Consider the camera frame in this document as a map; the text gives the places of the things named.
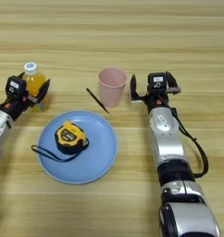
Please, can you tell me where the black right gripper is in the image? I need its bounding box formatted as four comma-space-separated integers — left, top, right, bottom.
130, 70, 181, 116

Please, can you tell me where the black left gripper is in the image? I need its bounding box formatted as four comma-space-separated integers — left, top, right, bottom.
0, 71, 52, 122

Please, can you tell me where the orange juice bottle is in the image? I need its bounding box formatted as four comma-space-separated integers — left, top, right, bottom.
22, 61, 52, 113

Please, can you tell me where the pink plastic cup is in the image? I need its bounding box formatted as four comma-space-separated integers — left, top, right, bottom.
97, 67, 129, 109

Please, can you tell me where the yellow black tape measure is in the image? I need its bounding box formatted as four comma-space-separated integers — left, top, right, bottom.
31, 119, 91, 164

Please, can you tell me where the right gripper labelled black box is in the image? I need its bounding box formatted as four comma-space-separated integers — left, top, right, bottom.
147, 71, 168, 94

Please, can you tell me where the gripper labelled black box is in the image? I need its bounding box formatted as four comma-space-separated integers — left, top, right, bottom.
147, 71, 168, 94
5, 75, 28, 97

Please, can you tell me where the left gripper labelled black box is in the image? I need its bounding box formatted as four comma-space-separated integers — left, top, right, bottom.
5, 75, 28, 97

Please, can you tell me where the black pen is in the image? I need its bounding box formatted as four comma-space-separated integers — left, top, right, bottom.
85, 87, 111, 115

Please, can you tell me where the blue round plate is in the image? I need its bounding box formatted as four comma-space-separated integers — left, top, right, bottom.
37, 109, 118, 185

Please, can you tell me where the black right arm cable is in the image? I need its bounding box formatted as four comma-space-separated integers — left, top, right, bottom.
159, 94, 210, 180

